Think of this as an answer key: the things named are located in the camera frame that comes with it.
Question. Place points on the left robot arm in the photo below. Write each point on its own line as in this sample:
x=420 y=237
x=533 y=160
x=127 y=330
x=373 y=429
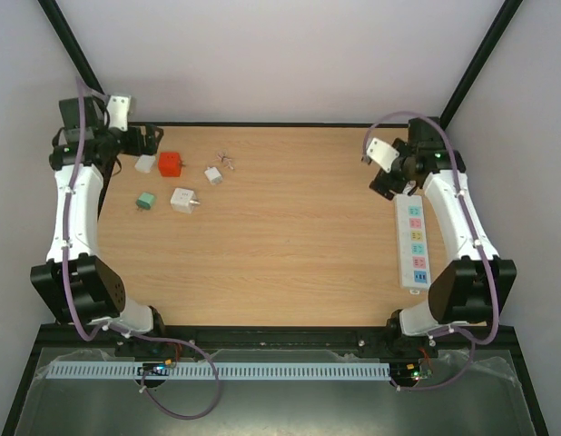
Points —
x=76 y=285

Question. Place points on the white tiger cube adapter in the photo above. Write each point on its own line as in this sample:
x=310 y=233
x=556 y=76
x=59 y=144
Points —
x=184 y=200

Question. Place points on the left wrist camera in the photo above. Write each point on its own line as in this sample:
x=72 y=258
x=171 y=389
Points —
x=119 y=107

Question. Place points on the light blue slotted cable duct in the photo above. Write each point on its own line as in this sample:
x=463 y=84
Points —
x=225 y=371

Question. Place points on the black metal frame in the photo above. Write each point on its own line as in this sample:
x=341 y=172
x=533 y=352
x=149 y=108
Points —
x=283 y=338

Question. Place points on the green plug adapter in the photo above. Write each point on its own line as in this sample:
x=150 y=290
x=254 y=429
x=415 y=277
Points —
x=145 y=201

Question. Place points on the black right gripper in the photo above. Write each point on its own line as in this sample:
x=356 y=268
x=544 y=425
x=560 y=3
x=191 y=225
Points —
x=390 y=180

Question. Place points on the white multicolour power strip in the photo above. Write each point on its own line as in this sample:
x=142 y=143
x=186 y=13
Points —
x=413 y=260

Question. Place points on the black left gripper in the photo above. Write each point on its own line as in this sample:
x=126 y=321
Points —
x=151 y=143

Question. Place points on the red cube socket adapter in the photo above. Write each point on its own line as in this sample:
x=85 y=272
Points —
x=170 y=164

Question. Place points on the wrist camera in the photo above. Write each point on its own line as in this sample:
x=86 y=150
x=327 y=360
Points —
x=381 y=153
x=119 y=107

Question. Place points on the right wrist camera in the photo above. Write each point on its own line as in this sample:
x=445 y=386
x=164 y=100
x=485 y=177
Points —
x=381 y=153

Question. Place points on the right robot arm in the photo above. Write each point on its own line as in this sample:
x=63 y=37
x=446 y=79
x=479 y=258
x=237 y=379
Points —
x=470 y=293

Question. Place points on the white usb charger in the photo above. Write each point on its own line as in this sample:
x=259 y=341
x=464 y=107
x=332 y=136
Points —
x=213 y=175

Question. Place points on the white plug adapter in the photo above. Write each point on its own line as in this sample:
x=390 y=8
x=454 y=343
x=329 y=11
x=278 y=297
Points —
x=145 y=163

